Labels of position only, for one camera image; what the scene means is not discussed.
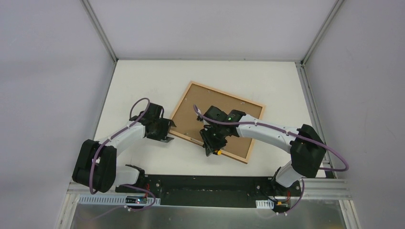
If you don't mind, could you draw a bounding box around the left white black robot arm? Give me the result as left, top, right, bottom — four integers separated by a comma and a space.
72, 103, 176, 193

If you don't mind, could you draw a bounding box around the brown wooden photo frame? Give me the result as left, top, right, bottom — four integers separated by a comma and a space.
170, 81, 266, 164

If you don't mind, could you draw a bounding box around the left white cable duct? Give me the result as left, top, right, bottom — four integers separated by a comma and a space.
78, 195, 160, 207

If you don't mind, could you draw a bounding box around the aluminium front rail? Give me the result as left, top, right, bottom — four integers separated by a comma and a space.
67, 178, 352, 200

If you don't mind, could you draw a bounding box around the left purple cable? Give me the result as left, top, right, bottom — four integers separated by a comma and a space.
89, 97, 156, 212

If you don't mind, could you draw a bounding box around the right white cable duct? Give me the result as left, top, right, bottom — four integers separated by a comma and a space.
256, 199, 274, 209

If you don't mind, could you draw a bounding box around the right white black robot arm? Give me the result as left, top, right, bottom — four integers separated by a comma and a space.
193, 105, 326, 196

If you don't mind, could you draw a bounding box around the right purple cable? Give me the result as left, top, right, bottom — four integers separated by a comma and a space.
193, 104, 350, 216

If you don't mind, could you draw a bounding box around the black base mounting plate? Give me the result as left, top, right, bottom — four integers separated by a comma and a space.
134, 174, 301, 208

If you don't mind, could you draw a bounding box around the purple cable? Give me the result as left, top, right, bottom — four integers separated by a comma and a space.
193, 104, 350, 216
89, 97, 156, 212

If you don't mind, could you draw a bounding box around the white cable duct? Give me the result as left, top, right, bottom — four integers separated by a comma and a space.
78, 195, 160, 207
256, 199, 274, 209

